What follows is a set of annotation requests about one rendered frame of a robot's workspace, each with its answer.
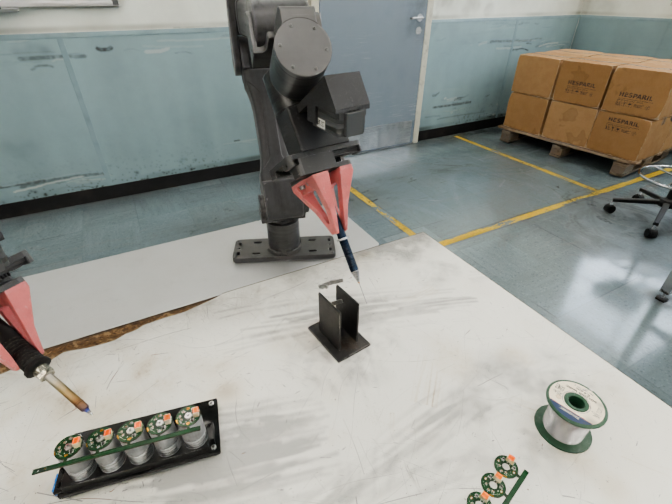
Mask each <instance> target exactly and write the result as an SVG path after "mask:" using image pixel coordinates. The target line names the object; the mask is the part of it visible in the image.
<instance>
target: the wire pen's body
mask: <svg viewBox="0 0 672 504"><path fill-rule="evenodd" d="M335 209H336V206H335ZM336 214H337V220H338V227H339V233H338V234H336V235H337V237H338V240H337V242H339V243H340V245H341V248H342V251H343V253H344V256H345V259H346V261H347V264H348V267H349V270H350V272H354V271H356V270H358V266H357V264H356V261H355V258H354V255H353V253H352V250H351V247H350V244H349V242H348V239H347V238H349V236H346V233H345V231H344V228H343V225H342V223H341V220H340V217H339V214H338V212H337V209H336Z"/></svg>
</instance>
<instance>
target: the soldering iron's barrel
mask: <svg viewBox="0 0 672 504"><path fill-rule="evenodd" d="M54 373H55V371H54V369H53V368H52V367H50V366H49V365H48V364H47V363H43V364H41V365H39V366H38V367H36V368H35V369H34V371H33V373H32V374H33V375H34V376H35V377H36V378H38V380H39V381H40V382H44V381H47V382H48V383H49V384H50V385H51V386H52V387H54V388H55V389H56V390H57V391H58V392H59V393H60V394H62V395H63V396H64V397H65V398H66V399H67V400H68V401H70V402H71V403H72V404H73V405H74V406H75V407H76V408H78V409H79V410H80V411H81V412H84V410H85V409H86V408H87V407H89V405H88V404H87V403H86V402H85V401H84V400H83V399H81V398H80V397H79V396H78V395H77V394H76V393H74V392H73V391H72V390H71V389H70V388H69V387H67V386H66V385H65V384H64V383H63V382H62V381H61V380H59V379H58V378H57V377H56V376H55V375H54Z"/></svg>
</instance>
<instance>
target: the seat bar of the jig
mask: <svg viewBox="0 0 672 504"><path fill-rule="evenodd" d="M204 425H205V428H206V431H207V434H208V438H207V440H206V442H205V443H204V444H203V445H202V446H201V447H199V448H197V449H189V448H187V447H186V445H185V443H184V440H183V438H182V435H181V436H180V439H181V446H180V448H179V450H178V451H177V452H176V453H175V454H173V455H171V456H168V457H162V456H160V455H159V453H158V451H157V449H156V447H155V444H154V443H152V444H153V446H154V453H153V455H152V457H151V458H150V459H149V460H148V461H146V462H145V463H143V464H140V465H134V464H132V463H131V462H130V460H129V458H128V456H127V454H126V460H125V462H124V464H123V465H122V466H121V467H120V468H119V469H117V470H116V471H114V472H111V473H104V472H102V470H101V468H100V467H99V465H98V464H97V467H96V469H95V471H94V472H93V474H92V475H90V476H89V477H88V478H86V479H84V480H82V481H73V480H72V479H71V477H70V476H69V475H68V473H67V472H66V470H65V471H64V475H63V478H62V482H61V486H60V489H61V490H62V491H63V493H67V492H71V491H74V490H78V489H82V488H85V487H89V486H92V485H96V484H99V483H103V482H106V481H110V480H113V479H117V478H120V477H124V476H128V475H131V474H135V473H138V472H142V471H145V470H149V469H152V468H156V467H159V466H163V465H166V464H170V463H173V462H177V461H181V460H184V459H188V458H191V457H195V456H198V455H202V454H205V453H209V452H212V450H211V447H210V446H211V445H213V444H215V427H214V424H213V422H210V423H206V424H204Z"/></svg>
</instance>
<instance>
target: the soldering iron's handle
mask: <svg viewBox="0 0 672 504"><path fill-rule="evenodd" d="M0 344H1V345H2V346H3V347H4V348H5V349H6V351H7V352H8V353H9V354H10V355H11V356H12V358H13V359H14V361H15V362H16V363H17V365H18V366H19V368H20V369H21V370H22V371H23V372H24V376H25V377H26V378H33V377H35V376H34V375H33V374H32V373H33V371H34V369H35V368H36V367H38V366H39V365H41V364H43V363H47V364H48V365H50V363H51V359H50V358H49V357H48V356H44V355H42V354H41V353H40V352H39V351H38V350H37V349H36V348H34V347H33V346H32V345H31V344H29V342H27V341H26V340H25V339H24V338H23V337H21V335H20V334H19V333H18V332H17V331H16V330H14V329H13V328H12V327H11V326H10V325H9V324H7V323H6V322H5V321H4V320H3V319H2V318H0Z"/></svg>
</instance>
